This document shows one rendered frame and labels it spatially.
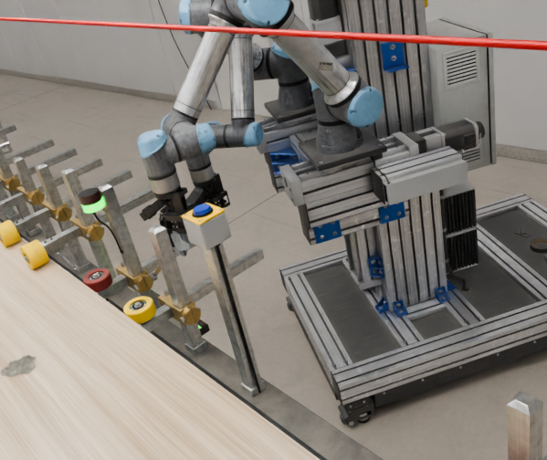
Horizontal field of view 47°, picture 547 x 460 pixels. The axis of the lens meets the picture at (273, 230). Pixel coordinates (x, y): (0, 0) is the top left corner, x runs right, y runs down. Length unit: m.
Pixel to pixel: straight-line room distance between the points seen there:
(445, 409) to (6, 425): 1.56
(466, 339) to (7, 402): 1.57
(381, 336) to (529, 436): 1.56
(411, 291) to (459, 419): 0.51
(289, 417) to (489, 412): 1.09
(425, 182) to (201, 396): 0.97
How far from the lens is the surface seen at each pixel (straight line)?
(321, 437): 1.50
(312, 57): 1.69
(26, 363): 1.67
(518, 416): 0.96
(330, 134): 1.94
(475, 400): 2.52
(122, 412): 1.42
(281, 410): 1.58
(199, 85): 1.73
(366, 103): 1.78
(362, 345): 2.46
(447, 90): 2.20
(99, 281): 1.89
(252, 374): 1.60
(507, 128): 4.14
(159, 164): 1.61
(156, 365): 1.50
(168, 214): 1.68
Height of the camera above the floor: 1.81
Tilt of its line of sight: 29 degrees down
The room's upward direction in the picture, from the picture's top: 13 degrees counter-clockwise
